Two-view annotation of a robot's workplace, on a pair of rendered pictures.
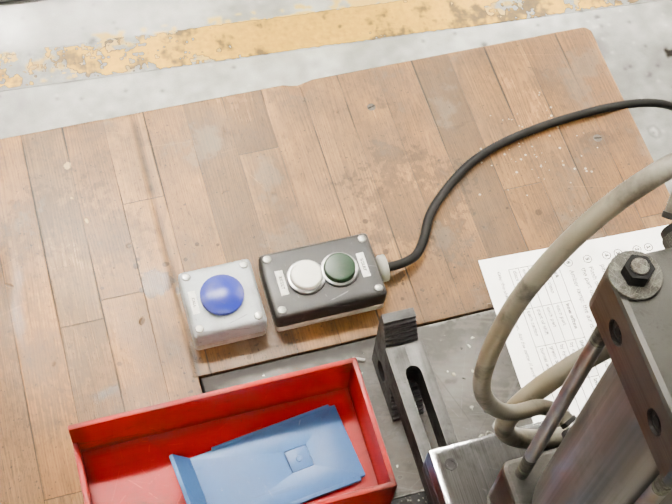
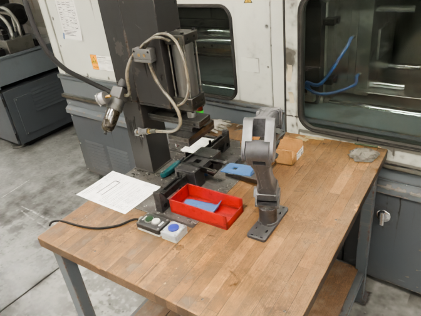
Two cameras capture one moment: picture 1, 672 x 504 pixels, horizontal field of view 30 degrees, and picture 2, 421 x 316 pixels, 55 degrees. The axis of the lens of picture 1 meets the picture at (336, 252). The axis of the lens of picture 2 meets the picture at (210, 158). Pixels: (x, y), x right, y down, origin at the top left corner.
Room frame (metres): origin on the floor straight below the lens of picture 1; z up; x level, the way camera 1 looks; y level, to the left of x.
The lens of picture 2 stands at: (0.95, 1.13, 1.81)
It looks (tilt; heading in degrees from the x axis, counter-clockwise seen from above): 29 degrees down; 239
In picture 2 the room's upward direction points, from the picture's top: 7 degrees counter-clockwise
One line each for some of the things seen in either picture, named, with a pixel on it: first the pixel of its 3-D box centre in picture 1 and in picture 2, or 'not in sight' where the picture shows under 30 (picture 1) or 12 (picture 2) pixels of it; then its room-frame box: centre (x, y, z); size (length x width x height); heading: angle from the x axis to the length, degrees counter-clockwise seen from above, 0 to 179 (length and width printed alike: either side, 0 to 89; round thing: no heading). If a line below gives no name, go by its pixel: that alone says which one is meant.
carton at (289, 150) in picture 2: not in sight; (271, 148); (-0.11, -0.09, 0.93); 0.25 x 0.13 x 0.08; 113
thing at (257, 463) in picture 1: (268, 465); (199, 205); (0.37, 0.03, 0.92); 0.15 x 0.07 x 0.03; 119
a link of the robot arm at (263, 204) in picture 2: not in sight; (266, 196); (0.22, 0.26, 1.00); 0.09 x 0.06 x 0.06; 130
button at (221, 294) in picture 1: (222, 297); (173, 228); (0.52, 0.10, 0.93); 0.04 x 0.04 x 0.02
